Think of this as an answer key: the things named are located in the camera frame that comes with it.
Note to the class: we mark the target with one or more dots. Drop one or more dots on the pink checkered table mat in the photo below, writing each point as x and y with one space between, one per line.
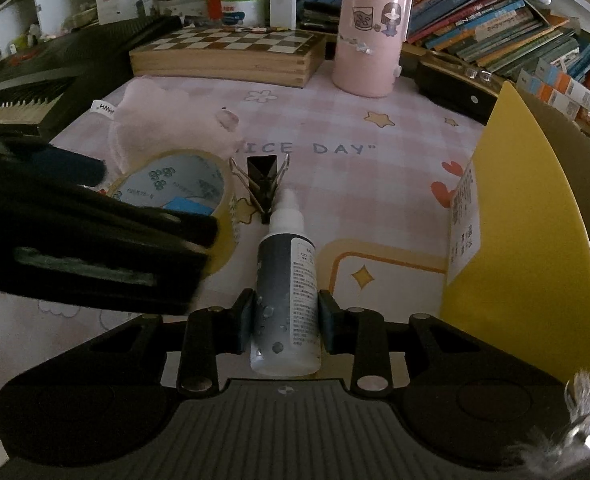
362 170

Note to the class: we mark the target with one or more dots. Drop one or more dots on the yellow tape roll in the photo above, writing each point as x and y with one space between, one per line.
197 175

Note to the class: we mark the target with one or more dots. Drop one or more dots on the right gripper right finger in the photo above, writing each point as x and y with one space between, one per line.
362 334

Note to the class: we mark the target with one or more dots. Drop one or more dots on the white pen holder box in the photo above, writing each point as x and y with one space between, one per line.
196 8

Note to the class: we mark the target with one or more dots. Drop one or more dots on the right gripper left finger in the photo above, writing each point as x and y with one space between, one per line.
210 333

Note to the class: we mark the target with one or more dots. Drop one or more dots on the yellow cardboard box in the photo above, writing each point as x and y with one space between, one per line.
518 266

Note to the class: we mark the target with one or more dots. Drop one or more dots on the orange white medicine box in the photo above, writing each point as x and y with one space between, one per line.
564 94

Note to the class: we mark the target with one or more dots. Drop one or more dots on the black electronic keyboard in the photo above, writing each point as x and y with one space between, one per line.
47 87

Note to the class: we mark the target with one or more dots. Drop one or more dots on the white black dropper bottle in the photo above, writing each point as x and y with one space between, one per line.
286 341

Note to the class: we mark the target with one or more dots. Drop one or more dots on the black binder clip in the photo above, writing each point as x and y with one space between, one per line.
261 178

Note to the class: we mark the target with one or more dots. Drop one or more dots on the pink plush toy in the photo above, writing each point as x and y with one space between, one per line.
150 121

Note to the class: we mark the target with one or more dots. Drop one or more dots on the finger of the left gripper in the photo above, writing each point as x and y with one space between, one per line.
78 174
158 285

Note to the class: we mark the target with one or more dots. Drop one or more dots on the blue sticky note pad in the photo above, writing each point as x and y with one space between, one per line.
182 204

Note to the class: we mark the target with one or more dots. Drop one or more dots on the white green lidded jar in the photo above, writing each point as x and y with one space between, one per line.
244 13

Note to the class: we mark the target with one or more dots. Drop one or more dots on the pink cylindrical container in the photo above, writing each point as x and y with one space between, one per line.
369 43

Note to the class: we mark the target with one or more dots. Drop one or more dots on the wooden chess board box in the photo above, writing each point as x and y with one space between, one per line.
286 57

